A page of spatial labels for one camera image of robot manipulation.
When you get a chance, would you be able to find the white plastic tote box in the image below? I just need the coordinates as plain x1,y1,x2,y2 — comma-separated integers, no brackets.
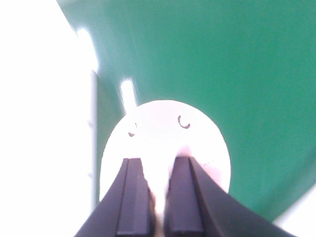
0,0,92,237

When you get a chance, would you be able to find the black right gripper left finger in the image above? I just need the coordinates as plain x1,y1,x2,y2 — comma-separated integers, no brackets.
75,158,155,237

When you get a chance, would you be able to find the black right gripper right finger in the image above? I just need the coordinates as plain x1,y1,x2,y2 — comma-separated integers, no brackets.
165,157,292,237

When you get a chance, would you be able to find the pink plush ball yellow trim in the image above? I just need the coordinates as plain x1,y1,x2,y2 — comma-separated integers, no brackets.
100,100,231,203

